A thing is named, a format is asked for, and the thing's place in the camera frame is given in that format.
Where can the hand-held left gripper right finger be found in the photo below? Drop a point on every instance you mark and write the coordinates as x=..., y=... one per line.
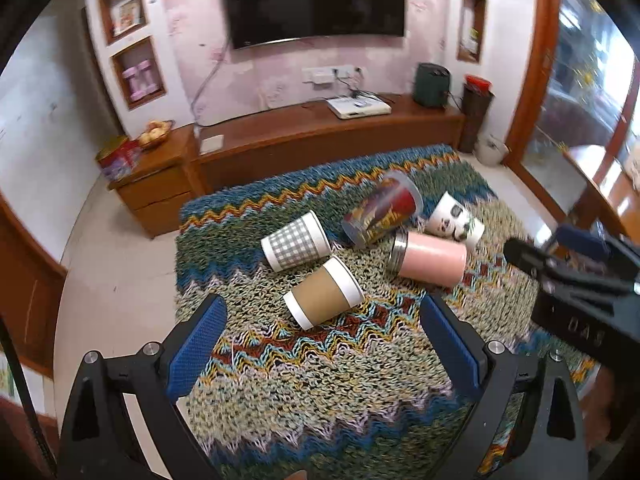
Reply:
x=452, y=345

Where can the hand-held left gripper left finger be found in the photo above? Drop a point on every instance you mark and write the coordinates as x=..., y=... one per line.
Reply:
x=197, y=345

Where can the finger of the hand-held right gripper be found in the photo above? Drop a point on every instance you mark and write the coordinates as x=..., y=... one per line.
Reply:
x=582, y=242
x=525, y=255

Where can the white face print cup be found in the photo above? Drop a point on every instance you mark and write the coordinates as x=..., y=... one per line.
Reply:
x=455, y=222

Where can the pink steel tumbler cup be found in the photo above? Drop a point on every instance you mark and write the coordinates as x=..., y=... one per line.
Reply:
x=430, y=262

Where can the brown sleeve paper cup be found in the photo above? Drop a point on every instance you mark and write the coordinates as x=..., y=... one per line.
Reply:
x=322, y=300

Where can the grey checked paper cup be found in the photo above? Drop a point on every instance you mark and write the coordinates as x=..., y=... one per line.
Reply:
x=295, y=242

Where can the colourful print plastic cup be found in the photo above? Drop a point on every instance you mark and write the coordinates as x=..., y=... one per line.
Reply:
x=385, y=210

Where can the white pot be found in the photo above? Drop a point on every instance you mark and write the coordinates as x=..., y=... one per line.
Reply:
x=491, y=150

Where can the zigzag knitted blanket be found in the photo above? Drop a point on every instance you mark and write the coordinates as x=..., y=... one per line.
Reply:
x=325, y=385

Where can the tall black bin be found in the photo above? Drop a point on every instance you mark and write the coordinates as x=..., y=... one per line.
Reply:
x=475, y=120

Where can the wooden drawer cabinet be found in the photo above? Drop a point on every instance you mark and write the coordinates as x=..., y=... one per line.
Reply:
x=155, y=185

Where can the red packet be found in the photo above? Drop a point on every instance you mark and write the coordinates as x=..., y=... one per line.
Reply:
x=478, y=82

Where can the dark green appliance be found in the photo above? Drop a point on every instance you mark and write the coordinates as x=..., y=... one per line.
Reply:
x=432, y=85

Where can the white flat pad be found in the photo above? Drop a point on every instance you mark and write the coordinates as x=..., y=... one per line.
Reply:
x=211, y=144

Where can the red tin box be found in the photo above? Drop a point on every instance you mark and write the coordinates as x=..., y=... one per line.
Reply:
x=119, y=159

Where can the basket of bread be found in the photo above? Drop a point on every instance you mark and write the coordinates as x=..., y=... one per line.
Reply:
x=155, y=134

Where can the white set-top box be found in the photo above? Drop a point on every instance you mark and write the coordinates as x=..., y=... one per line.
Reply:
x=357, y=107

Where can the long wooden television cabinet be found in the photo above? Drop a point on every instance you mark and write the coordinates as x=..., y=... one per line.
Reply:
x=320, y=135

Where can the pink bottle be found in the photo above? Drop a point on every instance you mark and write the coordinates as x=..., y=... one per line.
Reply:
x=146, y=77
x=132, y=84

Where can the framed picture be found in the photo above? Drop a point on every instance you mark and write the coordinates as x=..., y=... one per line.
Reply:
x=126, y=16

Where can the wooden bed frame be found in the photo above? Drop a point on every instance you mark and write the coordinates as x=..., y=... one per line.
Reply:
x=27, y=285

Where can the wooden door frame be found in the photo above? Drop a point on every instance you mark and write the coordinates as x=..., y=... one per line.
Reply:
x=532, y=60

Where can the white wall niche shelf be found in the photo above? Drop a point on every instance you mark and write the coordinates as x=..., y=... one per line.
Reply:
x=472, y=15

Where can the white wall socket strip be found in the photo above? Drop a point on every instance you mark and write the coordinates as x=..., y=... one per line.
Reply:
x=330, y=74

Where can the white wall shelf unit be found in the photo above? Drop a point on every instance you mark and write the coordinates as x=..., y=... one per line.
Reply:
x=160, y=35

